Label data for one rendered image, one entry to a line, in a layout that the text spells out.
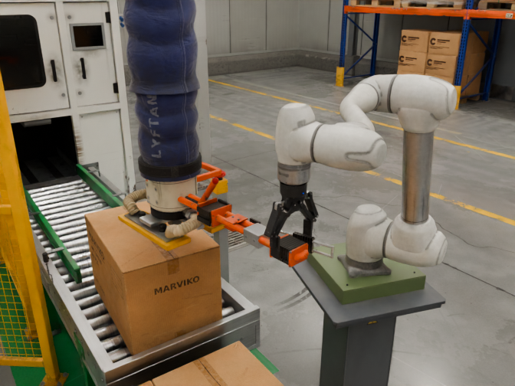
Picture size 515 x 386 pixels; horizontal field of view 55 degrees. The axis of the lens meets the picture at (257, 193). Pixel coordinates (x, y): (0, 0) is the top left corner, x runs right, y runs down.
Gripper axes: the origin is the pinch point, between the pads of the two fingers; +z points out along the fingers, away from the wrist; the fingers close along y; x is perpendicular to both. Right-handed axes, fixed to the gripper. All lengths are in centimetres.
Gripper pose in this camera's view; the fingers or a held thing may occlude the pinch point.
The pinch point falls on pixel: (291, 245)
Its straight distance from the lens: 144.5
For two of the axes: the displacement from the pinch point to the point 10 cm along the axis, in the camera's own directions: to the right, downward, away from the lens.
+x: 6.8, 2.8, -6.8
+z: 0.0, 9.2, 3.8
